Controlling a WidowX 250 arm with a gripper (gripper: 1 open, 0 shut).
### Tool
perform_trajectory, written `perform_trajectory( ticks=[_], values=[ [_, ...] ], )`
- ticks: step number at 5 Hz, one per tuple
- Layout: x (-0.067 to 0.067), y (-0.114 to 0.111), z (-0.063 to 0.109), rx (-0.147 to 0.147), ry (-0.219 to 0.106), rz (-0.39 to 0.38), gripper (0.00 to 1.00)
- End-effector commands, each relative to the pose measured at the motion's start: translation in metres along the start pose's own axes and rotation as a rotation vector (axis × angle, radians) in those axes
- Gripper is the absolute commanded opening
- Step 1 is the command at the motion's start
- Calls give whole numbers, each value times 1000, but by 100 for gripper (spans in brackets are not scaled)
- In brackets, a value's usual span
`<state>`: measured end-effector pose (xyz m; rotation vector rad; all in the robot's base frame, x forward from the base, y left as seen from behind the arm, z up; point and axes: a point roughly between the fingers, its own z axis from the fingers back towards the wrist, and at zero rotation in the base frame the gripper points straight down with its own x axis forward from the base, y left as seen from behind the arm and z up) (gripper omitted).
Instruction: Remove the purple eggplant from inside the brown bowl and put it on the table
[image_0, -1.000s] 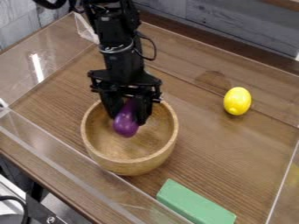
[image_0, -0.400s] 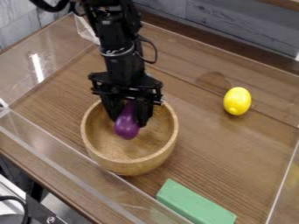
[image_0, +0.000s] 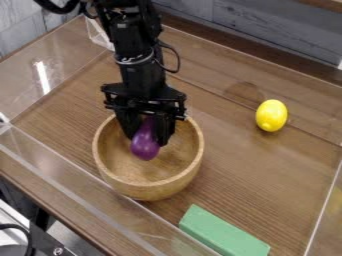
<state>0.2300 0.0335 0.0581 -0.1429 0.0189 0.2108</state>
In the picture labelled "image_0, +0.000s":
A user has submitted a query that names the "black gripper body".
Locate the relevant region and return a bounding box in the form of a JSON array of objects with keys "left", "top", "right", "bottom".
[{"left": 102, "top": 58, "right": 187, "bottom": 121}]

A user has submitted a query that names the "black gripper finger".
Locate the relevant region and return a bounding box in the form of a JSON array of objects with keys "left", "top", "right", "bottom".
[
  {"left": 155, "top": 112, "right": 176, "bottom": 146},
  {"left": 116, "top": 111, "right": 142, "bottom": 139}
]

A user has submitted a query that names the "purple toy eggplant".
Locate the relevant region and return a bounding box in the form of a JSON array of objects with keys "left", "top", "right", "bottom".
[{"left": 131, "top": 117, "right": 160, "bottom": 161}]

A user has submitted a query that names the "brown wooden bowl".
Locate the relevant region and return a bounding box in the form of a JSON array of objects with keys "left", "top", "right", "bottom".
[{"left": 92, "top": 115, "right": 204, "bottom": 201}]

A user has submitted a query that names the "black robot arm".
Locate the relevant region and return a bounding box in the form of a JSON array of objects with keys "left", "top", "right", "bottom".
[{"left": 33, "top": 0, "right": 187, "bottom": 146}]

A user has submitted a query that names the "yellow toy lemon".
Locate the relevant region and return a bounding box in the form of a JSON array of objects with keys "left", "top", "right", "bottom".
[{"left": 255, "top": 99, "right": 289, "bottom": 132}]

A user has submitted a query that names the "green foam block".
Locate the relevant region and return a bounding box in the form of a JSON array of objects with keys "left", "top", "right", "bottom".
[{"left": 179, "top": 204, "right": 271, "bottom": 256}]

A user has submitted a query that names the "black cable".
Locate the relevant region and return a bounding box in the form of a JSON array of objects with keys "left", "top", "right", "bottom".
[{"left": 155, "top": 39, "right": 182, "bottom": 74}]

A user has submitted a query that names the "clear acrylic corner bracket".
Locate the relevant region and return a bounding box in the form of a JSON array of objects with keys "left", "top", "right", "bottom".
[{"left": 85, "top": 18, "right": 115, "bottom": 51}]

